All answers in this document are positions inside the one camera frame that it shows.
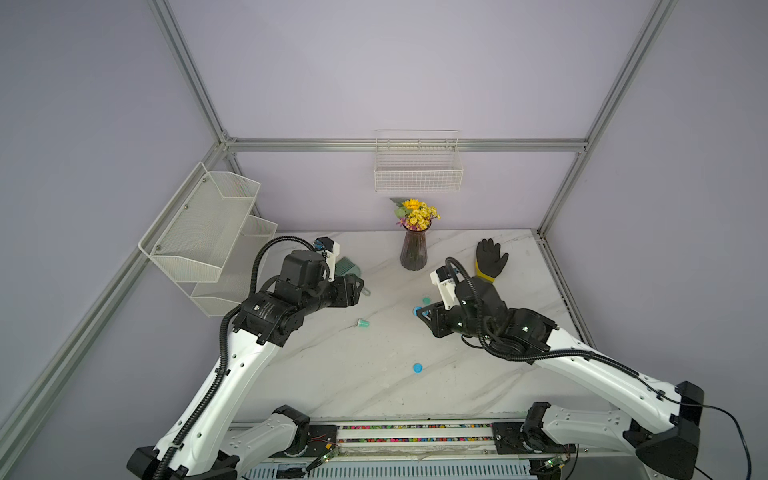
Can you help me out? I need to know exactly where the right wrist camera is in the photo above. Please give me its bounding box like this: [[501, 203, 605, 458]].
[[430, 266, 460, 309]]

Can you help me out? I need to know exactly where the yellow flower bouquet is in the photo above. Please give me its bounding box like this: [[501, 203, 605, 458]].
[[391, 198, 441, 232]]

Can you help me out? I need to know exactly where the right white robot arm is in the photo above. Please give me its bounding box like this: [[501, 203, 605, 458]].
[[414, 257, 709, 479]]

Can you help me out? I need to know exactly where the green dustpan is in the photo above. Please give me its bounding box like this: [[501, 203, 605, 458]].
[[335, 257, 371, 296]]

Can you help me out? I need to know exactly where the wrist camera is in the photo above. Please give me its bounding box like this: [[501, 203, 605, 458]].
[[430, 266, 460, 309], [314, 237, 340, 281]]

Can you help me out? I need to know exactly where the dark glass vase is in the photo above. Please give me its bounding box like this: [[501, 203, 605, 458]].
[[400, 229, 428, 271]]

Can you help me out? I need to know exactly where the black yellow work glove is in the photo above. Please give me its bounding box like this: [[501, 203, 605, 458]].
[[475, 238, 509, 283]]

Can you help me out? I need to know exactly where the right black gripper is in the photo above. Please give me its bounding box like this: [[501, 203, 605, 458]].
[[417, 301, 494, 342]]

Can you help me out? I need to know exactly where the lower white mesh shelf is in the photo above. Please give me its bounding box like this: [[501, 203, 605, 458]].
[[190, 215, 278, 317]]

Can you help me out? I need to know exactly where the white mesh shelf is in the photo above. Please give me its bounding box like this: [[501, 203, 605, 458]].
[[190, 215, 278, 317], [138, 163, 260, 283]]

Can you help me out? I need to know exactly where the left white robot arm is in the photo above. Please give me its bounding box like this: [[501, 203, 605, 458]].
[[127, 235, 364, 479]]

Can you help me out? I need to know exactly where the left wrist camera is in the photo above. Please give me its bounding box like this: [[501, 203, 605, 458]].
[[314, 237, 340, 281]]

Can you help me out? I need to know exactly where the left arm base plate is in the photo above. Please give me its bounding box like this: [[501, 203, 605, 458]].
[[270, 423, 339, 459]]

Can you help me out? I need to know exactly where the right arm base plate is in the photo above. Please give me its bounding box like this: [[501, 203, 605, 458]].
[[491, 421, 576, 455]]

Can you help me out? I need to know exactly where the upper white mesh shelf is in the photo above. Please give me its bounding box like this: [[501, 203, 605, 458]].
[[138, 163, 260, 283]]

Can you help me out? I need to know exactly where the white wire wall basket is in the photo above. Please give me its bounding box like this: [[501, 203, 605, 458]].
[[374, 129, 464, 194]]

